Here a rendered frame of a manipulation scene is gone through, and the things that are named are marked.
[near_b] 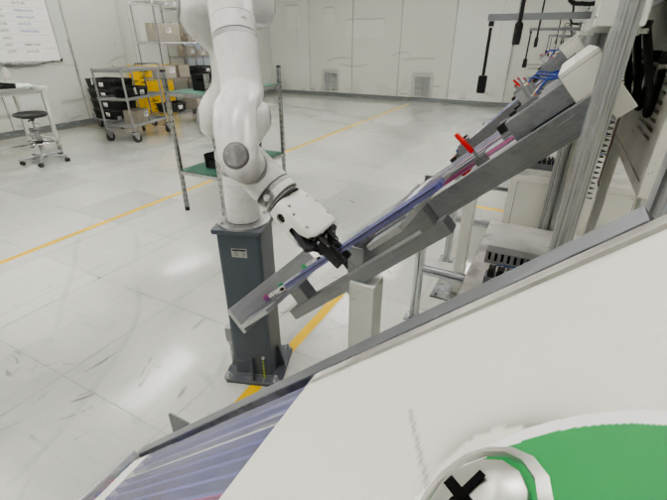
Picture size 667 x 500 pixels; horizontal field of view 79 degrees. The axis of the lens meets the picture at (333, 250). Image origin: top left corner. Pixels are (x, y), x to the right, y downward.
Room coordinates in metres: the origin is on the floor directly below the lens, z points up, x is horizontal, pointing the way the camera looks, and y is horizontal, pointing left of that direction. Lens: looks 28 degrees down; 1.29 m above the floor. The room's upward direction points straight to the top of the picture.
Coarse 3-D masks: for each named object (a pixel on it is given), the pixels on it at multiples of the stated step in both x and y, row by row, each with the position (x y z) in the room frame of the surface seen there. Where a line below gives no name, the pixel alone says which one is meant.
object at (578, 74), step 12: (588, 48) 1.14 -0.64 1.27; (576, 60) 0.98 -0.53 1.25; (588, 60) 0.87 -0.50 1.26; (600, 60) 0.86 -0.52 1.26; (564, 72) 0.89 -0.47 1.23; (576, 72) 0.88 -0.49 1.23; (588, 72) 0.87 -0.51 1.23; (564, 84) 0.89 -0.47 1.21; (576, 84) 0.88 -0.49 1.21; (588, 84) 0.87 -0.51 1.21; (576, 96) 0.87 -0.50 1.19; (624, 96) 0.84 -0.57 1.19; (624, 108) 0.83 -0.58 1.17
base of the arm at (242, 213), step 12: (228, 180) 1.30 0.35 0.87; (228, 192) 1.31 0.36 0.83; (240, 192) 1.30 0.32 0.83; (228, 204) 1.31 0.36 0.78; (240, 204) 1.30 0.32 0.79; (252, 204) 1.32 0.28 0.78; (228, 216) 1.32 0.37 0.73; (240, 216) 1.30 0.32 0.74; (252, 216) 1.32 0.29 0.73; (264, 216) 1.38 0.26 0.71; (228, 228) 1.27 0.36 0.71; (240, 228) 1.27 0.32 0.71; (252, 228) 1.28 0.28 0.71
